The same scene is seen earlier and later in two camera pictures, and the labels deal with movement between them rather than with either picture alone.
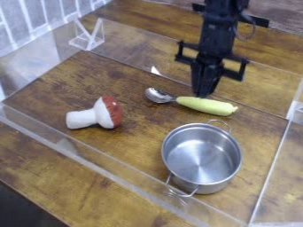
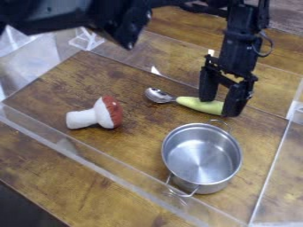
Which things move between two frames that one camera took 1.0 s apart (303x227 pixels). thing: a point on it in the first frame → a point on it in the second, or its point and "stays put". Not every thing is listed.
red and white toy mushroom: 106,113 stays put
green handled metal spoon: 203,105 stays put
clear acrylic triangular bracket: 86,40 stays put
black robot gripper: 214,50 → 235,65
